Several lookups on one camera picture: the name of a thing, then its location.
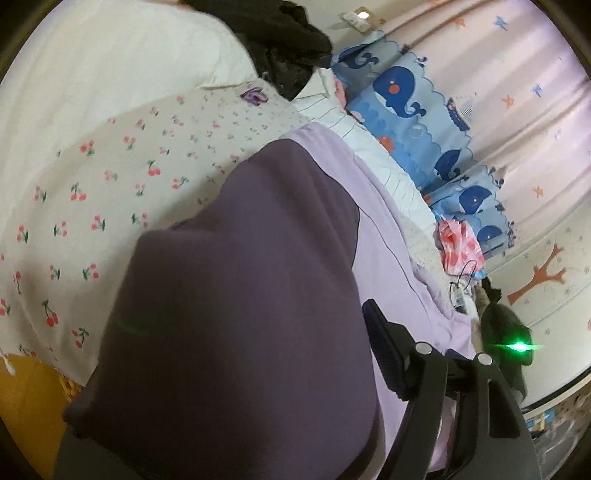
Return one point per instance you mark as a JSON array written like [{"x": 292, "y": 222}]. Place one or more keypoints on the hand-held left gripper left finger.
[{"x": 78, "y": 461}]

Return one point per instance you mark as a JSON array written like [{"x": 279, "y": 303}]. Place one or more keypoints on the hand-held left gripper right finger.
[{"x": 388, "y": 350}]

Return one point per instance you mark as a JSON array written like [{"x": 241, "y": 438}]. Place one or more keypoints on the purple two-tone garment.
[{"x": 231, "y": 300}]

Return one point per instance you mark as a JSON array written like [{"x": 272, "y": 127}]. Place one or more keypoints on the white power strip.
[{"x": 461, "y": 299}]

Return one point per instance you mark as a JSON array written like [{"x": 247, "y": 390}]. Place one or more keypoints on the pink checked cloth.
[{"x": 457, "y": 244}]

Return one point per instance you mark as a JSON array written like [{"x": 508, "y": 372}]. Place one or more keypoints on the white striped blanket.
[{"x": 397, "y": 184}]

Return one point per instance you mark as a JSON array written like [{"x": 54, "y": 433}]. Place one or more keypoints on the whale print curtain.
[{"x": 415, "y": 106}]

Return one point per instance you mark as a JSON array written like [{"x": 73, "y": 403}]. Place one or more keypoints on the cherry print bed sheet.
[{"x": 115, "y": 175}]

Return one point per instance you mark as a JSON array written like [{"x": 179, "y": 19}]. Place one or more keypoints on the black jacket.
[{"x": 286, "y": 46}]

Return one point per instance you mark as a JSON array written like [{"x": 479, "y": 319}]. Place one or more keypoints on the white quilt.
[{"x": 115, "y": 55}]

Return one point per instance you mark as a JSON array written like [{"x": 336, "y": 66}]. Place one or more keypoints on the tree wall sticker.
[{"x": 540, "y": 277}]

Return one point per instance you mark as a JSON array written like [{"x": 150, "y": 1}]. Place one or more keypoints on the yellow wooden bed frame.
[{"x": 27, "y": 406}]

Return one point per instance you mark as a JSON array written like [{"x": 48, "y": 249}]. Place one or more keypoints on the white wall socket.
[{"x": 360, "y": 16}]

